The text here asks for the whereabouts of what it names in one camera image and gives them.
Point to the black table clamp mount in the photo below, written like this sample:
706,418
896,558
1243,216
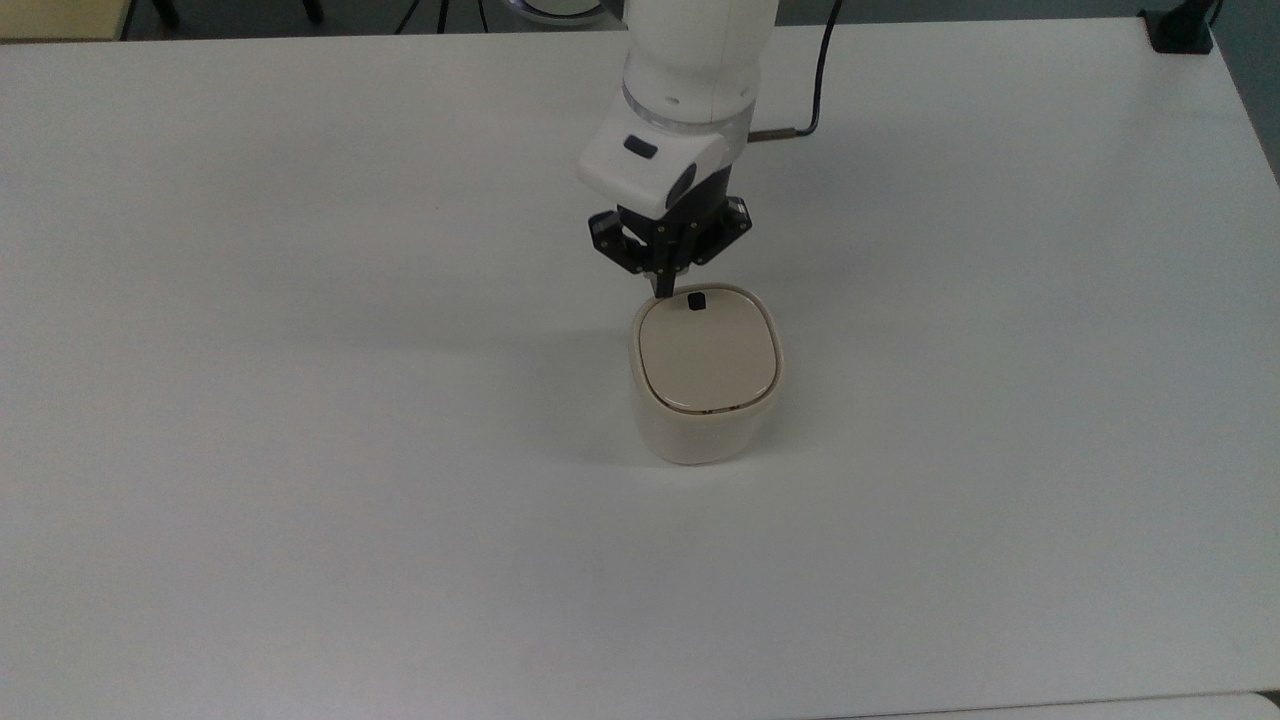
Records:
1178,28

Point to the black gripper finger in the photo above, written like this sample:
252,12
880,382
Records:
670,283
659,283

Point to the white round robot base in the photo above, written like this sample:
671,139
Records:
560,10

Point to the cream trash bin lid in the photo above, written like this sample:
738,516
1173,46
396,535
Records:
708,355

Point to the cream plastic trash bin body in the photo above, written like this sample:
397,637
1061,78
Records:
700,440

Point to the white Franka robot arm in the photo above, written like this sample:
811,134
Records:
690,90

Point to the yellow wooden cabinet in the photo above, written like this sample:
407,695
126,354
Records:
60,18

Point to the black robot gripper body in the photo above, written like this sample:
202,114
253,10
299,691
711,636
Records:
690,225

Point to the black chair leg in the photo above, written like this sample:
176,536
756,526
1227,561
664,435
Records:
165,10

